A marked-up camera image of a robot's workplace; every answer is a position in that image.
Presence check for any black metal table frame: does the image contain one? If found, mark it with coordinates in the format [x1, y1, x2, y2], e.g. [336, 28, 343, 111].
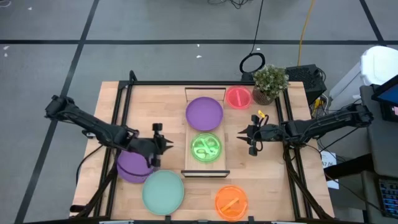
[68, 70, 336, 222]

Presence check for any backlit keyboard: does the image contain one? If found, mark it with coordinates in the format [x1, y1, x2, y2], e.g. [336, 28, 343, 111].
[377, 177, 398, 219]

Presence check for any magenta purple plate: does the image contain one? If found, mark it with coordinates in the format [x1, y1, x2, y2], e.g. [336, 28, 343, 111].
[185, 96, 224, 132]

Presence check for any potted plant in ribbed pot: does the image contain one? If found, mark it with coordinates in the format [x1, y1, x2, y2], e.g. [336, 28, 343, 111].
[252, 63, 290, 106]

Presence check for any yellow hanging cable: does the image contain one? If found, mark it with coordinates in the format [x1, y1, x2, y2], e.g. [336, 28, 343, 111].
[297, 0, 317, 67]

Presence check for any grey side desk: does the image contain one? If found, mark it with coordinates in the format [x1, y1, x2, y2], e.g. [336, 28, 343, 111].
[359, 84, 398, 179]

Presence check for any white paper sheet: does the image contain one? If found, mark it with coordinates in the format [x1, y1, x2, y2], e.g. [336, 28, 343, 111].
[319, 150, 340, 190]

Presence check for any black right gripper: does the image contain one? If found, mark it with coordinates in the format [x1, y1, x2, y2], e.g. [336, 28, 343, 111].
[236, 114, 282, 157]

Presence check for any translucent green plate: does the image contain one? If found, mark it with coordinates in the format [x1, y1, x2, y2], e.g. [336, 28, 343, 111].
[190, 132, 223, 164]

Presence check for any dark screen monitor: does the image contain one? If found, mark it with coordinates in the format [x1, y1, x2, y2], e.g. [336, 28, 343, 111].
[371, 74, 398, 123]

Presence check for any black cable bundle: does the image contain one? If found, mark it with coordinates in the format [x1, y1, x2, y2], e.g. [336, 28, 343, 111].
[207, 0, 250, 9]

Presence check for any white plastic bin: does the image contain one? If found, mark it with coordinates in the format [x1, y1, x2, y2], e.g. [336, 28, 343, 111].
[328, 45, 398, 101]

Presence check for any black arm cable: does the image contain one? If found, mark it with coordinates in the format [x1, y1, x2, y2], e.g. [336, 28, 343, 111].
[75, 143, 105, 187]

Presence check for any orange bowl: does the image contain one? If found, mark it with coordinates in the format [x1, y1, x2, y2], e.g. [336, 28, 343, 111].
[215, 185, 249, 223]

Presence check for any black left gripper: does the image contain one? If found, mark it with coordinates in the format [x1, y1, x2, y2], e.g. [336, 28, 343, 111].
[130, 123, 174, 168]

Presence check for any translucent red plate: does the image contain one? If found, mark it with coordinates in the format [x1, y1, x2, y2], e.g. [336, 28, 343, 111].
[225, 85, 253, 110]

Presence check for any black hanging cable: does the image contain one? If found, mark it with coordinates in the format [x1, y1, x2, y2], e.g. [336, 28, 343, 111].
[238, 0, 267, 75]

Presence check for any mint green plate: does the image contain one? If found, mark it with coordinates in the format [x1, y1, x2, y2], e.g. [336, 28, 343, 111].
[142, 169, 185, 217]

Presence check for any black computer box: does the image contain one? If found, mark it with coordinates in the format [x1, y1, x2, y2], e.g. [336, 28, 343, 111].
[285, 63, 328, 105]

